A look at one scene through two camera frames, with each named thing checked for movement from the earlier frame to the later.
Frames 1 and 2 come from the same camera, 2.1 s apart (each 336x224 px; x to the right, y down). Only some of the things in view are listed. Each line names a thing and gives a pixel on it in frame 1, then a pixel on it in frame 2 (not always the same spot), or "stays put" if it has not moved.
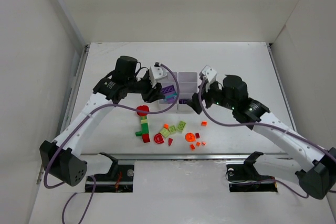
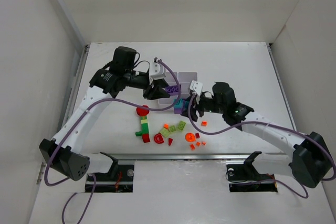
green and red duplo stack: (144, 131) stays put
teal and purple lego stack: (170, 95) -> (179, 105)
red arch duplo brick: (144, 108) stays put
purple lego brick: (167, 89) stays put
